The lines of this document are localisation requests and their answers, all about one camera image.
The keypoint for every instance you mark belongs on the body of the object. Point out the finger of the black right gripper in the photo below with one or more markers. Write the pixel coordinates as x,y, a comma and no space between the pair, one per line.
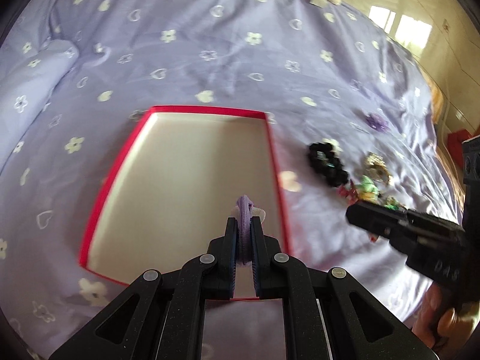
395,235
370,215

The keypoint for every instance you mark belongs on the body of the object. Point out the lavender floral bed quilt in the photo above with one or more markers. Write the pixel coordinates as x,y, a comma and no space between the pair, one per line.
130,128

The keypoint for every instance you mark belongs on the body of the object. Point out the red box on floor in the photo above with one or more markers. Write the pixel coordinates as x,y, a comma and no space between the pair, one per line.
454,145

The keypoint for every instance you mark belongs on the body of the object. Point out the red shallow jewelry box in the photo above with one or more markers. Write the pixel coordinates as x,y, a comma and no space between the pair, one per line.
173,186

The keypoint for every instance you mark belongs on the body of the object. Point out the mint green bow charm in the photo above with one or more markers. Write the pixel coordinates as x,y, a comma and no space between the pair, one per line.
367,190

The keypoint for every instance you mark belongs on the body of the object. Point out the right hand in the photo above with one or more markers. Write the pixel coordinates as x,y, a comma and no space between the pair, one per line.
445,330

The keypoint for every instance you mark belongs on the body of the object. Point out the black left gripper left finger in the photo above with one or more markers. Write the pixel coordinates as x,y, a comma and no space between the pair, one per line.
160,316

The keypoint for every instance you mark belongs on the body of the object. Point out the purple fabric flower hairpiece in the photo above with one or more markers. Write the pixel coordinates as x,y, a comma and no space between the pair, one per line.
377,122

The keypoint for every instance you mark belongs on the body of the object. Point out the purple hair clip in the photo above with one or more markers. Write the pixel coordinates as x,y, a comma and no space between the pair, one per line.
243,212

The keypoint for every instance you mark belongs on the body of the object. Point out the black beaded scrunchie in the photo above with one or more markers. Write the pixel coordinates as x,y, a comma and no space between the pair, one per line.
324,161

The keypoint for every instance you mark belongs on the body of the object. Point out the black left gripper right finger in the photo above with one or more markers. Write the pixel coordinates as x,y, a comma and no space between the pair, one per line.
328,314

